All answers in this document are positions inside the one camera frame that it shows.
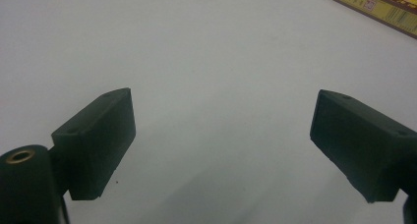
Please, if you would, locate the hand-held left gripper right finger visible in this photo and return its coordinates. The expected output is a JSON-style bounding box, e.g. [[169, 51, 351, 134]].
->
[[309, 88, 417, 204]]

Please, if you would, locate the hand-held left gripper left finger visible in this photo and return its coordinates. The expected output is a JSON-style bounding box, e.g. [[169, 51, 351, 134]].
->
[[48, 87, 137, 201]]

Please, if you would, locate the yellow cardboard box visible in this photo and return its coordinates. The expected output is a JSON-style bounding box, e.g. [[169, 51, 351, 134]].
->
[[328, 0, 417, 40]]

